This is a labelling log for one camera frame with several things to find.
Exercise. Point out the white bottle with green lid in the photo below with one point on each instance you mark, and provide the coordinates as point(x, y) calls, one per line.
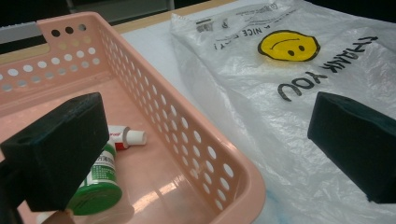
point(101, 186)

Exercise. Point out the grey metal rail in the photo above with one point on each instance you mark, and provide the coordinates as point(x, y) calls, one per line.
point(18, 32)

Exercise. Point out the clear smiley plastic bag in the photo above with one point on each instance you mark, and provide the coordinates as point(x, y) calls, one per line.
point(249, 93)

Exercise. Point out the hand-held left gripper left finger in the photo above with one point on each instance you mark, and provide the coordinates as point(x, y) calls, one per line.
point(59, 149)

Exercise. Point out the pink perforated plastic basket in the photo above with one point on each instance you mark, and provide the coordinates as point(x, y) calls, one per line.
point(149, 174)

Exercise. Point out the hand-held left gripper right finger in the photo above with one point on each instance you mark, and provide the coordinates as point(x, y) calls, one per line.
point(358, 149)

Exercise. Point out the white red toothpaste tube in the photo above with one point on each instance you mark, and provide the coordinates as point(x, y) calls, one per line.
point(134, 137)

